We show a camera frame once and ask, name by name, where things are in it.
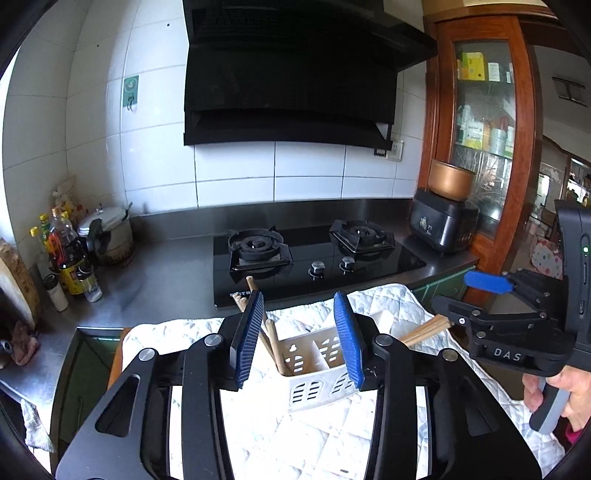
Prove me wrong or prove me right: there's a wooden glass cabinet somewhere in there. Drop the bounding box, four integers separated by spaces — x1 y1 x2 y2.
419 13 542 273

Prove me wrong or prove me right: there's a green cabinet drawer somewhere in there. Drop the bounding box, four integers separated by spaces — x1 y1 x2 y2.
409 265 476 310

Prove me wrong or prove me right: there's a dark sauce bottle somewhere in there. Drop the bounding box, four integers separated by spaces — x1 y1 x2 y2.
49 207 85 297

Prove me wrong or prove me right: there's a white pot with lid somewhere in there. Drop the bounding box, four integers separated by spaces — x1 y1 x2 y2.
77 203 135 265

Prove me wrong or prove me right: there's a black range hood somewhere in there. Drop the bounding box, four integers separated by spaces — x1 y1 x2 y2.
183 1 438 152

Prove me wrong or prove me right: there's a round wooden cutting board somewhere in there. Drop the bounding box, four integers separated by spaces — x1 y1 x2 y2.
0 239 42 330

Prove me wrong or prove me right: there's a black rice cooker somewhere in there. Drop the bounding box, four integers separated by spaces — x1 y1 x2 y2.
409 188 480 254

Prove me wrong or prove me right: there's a black gas stove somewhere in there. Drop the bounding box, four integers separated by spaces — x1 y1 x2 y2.
213 220 426 308

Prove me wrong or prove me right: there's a grey dish rag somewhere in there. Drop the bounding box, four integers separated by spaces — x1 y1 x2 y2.
20 399 54 453

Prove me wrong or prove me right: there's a white plastic utensil holder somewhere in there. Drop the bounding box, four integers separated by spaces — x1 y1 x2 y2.
259 313 396 412

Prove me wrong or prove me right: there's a white quilted mat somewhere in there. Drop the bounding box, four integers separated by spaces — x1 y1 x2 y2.
122 283 565 479

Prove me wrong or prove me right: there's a green wall hook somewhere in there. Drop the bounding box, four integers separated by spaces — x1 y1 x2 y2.
122 75 139 111

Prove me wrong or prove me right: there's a white wall socket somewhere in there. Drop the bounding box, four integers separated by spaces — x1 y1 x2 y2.
387 140 404 162

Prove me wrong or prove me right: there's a right hand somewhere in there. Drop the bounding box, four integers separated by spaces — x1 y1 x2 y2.
522 366 591 432

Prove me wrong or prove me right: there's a copper inner pot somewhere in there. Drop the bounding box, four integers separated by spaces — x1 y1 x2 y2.
428 160 476 202

